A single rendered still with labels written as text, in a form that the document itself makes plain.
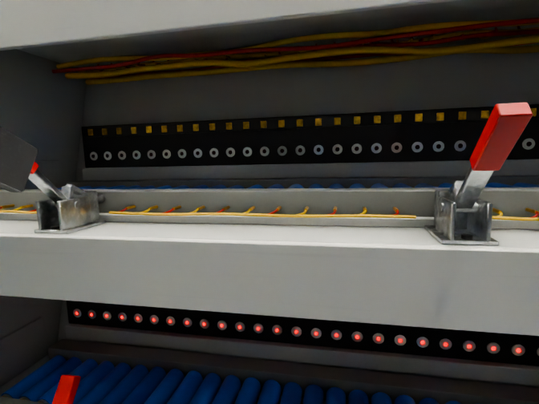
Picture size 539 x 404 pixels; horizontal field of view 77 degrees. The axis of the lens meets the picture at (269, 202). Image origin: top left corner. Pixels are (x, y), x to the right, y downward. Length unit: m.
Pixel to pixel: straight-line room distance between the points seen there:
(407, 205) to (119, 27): 0.25
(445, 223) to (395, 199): 0.05
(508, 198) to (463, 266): 0.08
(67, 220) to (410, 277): 0.23
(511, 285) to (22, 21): 0.38
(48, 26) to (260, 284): 0.26
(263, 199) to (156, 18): 0.15
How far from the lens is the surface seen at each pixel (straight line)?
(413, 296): 0.21
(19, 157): 0.25
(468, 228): 0.24
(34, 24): 0.35
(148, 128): 0.45
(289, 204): 0.25
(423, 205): 0.26
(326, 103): 0.43
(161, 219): 0.28
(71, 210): 0.28
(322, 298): 0.20
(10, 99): 0.48
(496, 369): 0.41
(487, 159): 0.18
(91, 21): 0.32
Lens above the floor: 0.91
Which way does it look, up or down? 8 degrees up
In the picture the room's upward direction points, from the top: 2 degrees clockwise
